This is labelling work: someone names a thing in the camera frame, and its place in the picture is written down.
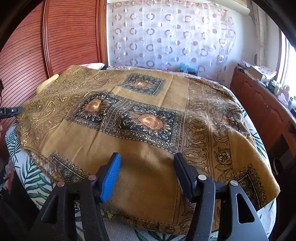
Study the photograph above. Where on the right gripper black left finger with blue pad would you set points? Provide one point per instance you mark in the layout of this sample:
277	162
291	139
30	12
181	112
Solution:
56	219

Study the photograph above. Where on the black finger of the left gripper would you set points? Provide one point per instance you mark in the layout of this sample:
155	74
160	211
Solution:
10	112

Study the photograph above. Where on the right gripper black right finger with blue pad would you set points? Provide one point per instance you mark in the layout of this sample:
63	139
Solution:
238	217

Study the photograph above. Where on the gold patterned garment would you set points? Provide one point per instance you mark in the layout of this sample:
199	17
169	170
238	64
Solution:
72	127

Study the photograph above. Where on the palm leaf print sheet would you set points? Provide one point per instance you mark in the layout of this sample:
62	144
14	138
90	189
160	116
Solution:
38	187

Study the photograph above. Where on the yellow pillow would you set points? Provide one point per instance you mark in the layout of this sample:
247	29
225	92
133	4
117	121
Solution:
46	83

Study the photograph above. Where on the red-brown louvered wardrobe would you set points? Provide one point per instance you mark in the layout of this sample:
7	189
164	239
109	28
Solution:
52	37

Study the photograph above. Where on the white pillow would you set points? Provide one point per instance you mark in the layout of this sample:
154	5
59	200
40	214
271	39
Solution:
96	66

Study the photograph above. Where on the wooden sideboard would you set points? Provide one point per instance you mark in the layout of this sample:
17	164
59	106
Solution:
273	122

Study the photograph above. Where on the cardboard box on sideboard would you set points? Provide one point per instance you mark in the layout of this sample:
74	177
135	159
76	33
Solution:
261	73

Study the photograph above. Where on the blue plastic toy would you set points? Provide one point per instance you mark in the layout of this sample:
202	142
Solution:
186	69

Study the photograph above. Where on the sheer circle-pattern curtain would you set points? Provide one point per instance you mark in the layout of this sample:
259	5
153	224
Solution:
166	34

